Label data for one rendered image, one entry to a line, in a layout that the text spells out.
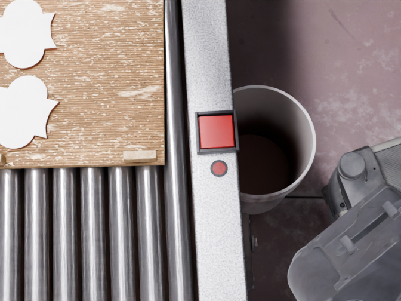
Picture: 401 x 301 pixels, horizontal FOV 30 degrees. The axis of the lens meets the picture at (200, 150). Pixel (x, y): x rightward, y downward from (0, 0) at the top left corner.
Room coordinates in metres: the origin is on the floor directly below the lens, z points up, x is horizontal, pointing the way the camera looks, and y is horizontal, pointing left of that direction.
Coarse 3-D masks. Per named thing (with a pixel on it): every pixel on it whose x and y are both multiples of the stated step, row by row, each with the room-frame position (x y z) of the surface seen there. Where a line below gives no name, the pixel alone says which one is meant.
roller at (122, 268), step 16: (112, 176) 0.31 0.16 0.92; (128, 176) 0.31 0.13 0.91; (112, 192) 0.28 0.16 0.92; (128, 192) 0.28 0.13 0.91; (112, 208) 0.25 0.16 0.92; (128, 208) 0.25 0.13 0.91; (112, 224) 0.23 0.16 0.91; (128, 224) 0.23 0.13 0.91; (112, 240) 0.20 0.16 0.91; (128, 240) 0.20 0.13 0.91; (112, 256) 0.17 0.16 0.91; (128, 256) 0.17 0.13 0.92; (112, 272) 0.14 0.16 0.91; (128, 272) 0.14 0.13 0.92; (112, 288) 0.12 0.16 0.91; (128, 288) 0.11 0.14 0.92
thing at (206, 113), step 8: (200, 112) 0.42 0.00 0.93; (208, 112) 0.42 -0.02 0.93; (216, 112) 0.42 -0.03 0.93; (224, 112) 0.42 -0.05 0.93; (232, 112) 0.41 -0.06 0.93; (200, 152) 0.34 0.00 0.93; (208, 152) 0.34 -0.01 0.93; (216, 152) 0.34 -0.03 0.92; (224, 152) 0.34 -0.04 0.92; (232, 152) 0.34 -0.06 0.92
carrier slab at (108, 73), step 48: (0, 0) 0.66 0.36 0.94; (48, 0) 0.65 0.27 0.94; (96, 0) 0.65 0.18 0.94; (144, 0) 0.64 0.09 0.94; (96, 48) 0.55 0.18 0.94; (144, 48) 0.55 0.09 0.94; (48, 96) 0.46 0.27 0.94; (96, 96) 0.46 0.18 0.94; (144, 96) 0.45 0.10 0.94; (0, 144) 0.38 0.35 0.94; (48, 144) 0.37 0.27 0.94; (96, 144) 0.37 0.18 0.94; (144, 144) 0.36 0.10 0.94
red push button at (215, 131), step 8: (200, 120) 0.40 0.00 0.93; (208, 120) 0.40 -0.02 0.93; (216, 120) 0.40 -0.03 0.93; (224, 120) 0.40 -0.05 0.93; (232, 120) 0.40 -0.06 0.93; (200, 128) 0.39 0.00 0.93; (208, 128) 0.39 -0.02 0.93; (216, 128) 0.39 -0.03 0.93; (224, 128) 0.39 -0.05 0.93; (232, 128) 0.39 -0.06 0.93; (200, 136) 0.37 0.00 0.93; (208, 136) 0.37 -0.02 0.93; (216, 136) 0.37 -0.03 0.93; (224, 136) 0.37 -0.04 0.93; (232, 136) 0.37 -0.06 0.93; (200, 144) 0.36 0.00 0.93; (208, 144) 0.36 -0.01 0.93; (216, 144) 0.36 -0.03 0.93; (224, 144) 0.36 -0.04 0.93; (232, 144) 0.36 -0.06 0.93
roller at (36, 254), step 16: (32, 176) 0.32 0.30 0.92; (32, 192) 0.29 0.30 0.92; (32, 208) 0.26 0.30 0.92; (32, 224) 0.23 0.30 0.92; (48, 224) 0.24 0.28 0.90; (32, 240) 0.21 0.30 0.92; (48, 240) 0.21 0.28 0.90; (32, 256) 0.18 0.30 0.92; (48, 256) 0.18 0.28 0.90; (32, 272) 0.15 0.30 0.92; (48, 272) 0.15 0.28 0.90; (32, 288) 0.12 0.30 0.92; (48, 288) 0.12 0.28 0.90
